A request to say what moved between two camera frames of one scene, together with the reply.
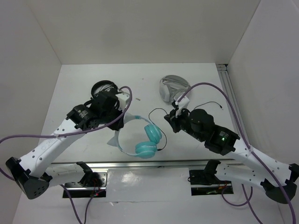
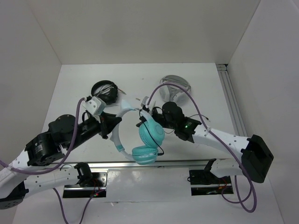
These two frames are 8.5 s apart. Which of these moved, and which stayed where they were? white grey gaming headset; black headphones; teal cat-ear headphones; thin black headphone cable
Moved: teal cat-ear headphones; thin black headphone cable
Stayed: white grey gaming headset; black headphones
